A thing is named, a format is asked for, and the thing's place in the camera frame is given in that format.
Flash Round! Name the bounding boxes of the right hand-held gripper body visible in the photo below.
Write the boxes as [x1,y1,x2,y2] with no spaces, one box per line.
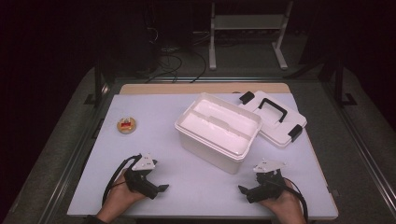
[246,159,288,204]

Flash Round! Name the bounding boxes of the white plastic tray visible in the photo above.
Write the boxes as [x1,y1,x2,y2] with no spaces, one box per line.
[178,98,261,155]

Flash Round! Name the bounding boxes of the black floor cables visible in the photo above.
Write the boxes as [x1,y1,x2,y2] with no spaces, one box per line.
[144,46,208,84]

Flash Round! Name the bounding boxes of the person's right hand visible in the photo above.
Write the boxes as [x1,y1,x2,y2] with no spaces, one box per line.
[258,179,308,224]

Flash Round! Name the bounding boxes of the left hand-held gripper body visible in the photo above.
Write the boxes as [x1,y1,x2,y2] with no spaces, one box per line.
[123,152,161,201]

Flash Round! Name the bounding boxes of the white plastic storage box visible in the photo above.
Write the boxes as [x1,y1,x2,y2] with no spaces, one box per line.
[174,91,263,175]

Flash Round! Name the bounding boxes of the white table mat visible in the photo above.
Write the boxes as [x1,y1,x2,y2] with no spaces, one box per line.
[66,91,339,220]

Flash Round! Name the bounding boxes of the small round yellow container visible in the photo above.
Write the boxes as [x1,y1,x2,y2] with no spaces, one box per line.
[116,116,137,135]

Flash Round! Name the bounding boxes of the grey metal stand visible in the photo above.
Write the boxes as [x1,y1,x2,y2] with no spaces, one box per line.
[208,0,294,71]

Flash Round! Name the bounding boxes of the person's left hand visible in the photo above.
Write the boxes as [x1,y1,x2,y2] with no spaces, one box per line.
[96,169,148,224]

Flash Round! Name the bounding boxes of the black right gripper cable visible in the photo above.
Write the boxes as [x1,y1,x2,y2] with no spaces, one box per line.
[281,176,309,223]

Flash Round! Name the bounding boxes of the black frame post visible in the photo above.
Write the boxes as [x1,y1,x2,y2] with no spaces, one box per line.
[83,59,110,106]
[333,62,358,107]

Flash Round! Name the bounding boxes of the white lid with black handle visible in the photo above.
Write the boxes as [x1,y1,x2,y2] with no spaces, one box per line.
[238,90,308,149]

